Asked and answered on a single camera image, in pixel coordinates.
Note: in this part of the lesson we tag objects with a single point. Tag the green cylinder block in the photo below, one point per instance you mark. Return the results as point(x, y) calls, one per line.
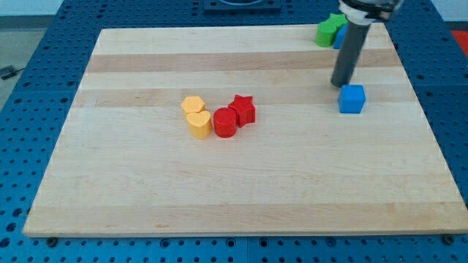
point(326, 32)

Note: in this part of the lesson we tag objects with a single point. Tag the yellow hexagon block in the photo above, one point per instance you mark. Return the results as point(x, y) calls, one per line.
point(192, 104)

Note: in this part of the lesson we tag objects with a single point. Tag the green star block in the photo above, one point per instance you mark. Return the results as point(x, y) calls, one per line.
point(338, 20)

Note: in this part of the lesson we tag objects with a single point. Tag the red star block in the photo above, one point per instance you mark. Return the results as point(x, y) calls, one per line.
point(244, 109)

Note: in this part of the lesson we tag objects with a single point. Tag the yellow heart block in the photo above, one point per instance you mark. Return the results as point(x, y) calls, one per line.
point(199, 124)

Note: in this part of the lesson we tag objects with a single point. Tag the wooden board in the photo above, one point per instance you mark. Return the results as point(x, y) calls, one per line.
point(126, 165)

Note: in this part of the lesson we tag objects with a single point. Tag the blue block behind rod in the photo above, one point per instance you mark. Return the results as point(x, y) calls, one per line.
point(340, 37)

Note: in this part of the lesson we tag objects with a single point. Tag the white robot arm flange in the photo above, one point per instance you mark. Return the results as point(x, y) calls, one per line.
point(365, 12)

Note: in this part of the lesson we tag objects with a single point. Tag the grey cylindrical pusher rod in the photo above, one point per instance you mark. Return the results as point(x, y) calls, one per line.
point(349, 53)

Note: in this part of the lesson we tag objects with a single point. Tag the red cylinder block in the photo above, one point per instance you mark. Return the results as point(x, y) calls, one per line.
point(225, 122)

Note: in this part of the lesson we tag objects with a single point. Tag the blue cube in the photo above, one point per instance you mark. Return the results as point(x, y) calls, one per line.
point(351, 99)

